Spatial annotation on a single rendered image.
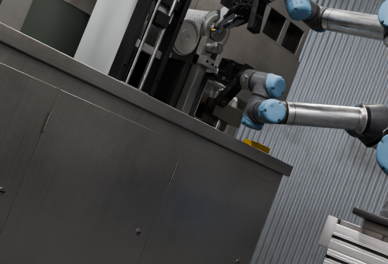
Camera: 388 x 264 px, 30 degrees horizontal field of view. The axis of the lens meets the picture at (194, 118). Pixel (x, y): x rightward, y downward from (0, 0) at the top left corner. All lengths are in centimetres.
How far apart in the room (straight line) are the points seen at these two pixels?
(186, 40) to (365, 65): 305
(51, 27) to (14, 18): 40
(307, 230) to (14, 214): 356
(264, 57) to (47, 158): 160
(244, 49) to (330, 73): 237
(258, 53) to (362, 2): 246
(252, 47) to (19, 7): 134
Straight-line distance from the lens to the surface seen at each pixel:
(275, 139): 555
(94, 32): 249
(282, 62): 340
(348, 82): 543
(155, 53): 226
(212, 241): 243
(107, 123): 202
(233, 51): 315
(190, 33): 252
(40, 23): 255
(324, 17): 244
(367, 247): 210
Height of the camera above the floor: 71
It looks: 5 degrees up
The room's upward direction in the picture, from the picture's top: 21 degrees clockwise
